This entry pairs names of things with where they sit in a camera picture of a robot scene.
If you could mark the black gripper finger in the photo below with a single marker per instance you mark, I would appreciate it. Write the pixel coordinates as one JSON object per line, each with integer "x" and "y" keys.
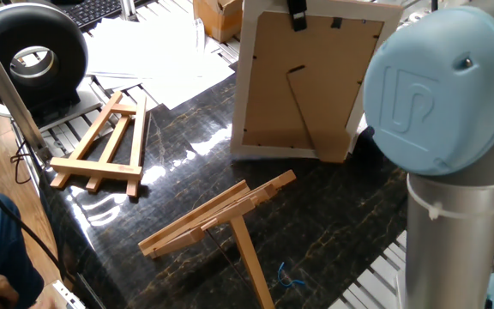
{"x": 297, "y": 15}

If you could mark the white photo frame cardboard back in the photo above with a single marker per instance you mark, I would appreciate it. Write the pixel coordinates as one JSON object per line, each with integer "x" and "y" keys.
{"x": 281, "y": 94}

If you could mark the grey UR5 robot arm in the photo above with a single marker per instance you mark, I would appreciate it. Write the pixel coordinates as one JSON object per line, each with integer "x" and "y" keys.
{"x": 444, "y": 107}

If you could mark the open brown cardboard box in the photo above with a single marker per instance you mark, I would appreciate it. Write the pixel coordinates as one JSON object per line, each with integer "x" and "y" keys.
{"x": 217, "y": 19}

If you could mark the white paper sheets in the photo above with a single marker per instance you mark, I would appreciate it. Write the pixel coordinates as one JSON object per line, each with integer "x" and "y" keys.
{"x": 152, "y": 51}

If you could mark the black marble table slab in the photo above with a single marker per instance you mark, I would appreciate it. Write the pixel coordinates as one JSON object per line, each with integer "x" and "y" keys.
{"x": 315, "y": 206}

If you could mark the black computer keyboard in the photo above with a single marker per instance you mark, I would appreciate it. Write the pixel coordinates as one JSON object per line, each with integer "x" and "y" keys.
{"x": 97, "y": 10}

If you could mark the small wooden tabletop easel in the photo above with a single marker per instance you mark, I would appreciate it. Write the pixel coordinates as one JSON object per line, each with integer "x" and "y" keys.
{"x": 101, "y": 167}

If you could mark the slanted aluminium profile post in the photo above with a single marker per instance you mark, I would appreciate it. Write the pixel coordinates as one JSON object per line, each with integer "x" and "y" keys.
{"x": 11, "y": 98}

